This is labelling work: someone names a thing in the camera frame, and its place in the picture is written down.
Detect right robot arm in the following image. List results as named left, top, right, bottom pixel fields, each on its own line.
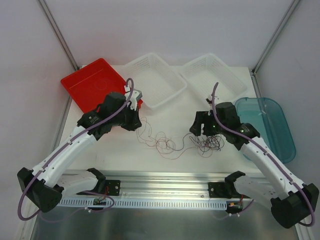
left=189, top=102, right=320, bottom=229

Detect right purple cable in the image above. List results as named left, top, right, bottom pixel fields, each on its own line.
left=211, top=81, right=316, bottom=228

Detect pink thin wire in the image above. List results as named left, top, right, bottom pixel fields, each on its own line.
left=93, top=78, right=110, bottom=90
left=136, top=117, right=193, bottom=161

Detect white perforated basket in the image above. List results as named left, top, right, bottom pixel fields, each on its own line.
left=119, top=53, right=187, bottom=110
left=178, top=53, right=249, bottom=111

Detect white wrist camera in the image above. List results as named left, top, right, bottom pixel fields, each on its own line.
left=124, top=86, right=143, bottom=111
left=205, top=95, right=220, bottom=106

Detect aluminium mounting rail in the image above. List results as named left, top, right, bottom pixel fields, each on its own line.
left=101, top=170, right=229, bottom=200

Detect white slotted cable duct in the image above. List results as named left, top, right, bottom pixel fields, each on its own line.
left=58, top=197, right=227, bottom=211

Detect teal translucent plastic tub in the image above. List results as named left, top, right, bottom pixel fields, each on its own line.
left=235, top=97, right=296, bottom=164

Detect purple cable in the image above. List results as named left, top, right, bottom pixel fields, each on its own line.
left=211, top=81, right=316, bottom=228
left=18, top=78, right=136, bottom=221

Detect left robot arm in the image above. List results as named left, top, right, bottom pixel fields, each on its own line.
left=17, top=90, right=142, bottom=213

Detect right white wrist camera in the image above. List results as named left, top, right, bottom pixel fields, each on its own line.
left=205, top=95, right=220, bottom=106

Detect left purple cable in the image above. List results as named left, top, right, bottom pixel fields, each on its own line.
left=18, top=78, right=136, bottom=221

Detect white perforated basket right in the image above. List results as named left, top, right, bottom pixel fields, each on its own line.
left=178, top=53, right=249, bottom=111

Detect red plastic tray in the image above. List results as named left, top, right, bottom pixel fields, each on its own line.
left=60, top=57, right=145, bottom=113

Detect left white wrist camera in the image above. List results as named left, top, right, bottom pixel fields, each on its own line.
left=124, top=86, right=143, bottom=111

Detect white perforated basket left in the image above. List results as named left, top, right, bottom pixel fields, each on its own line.
left=119, top=53, right=187, bottom=110

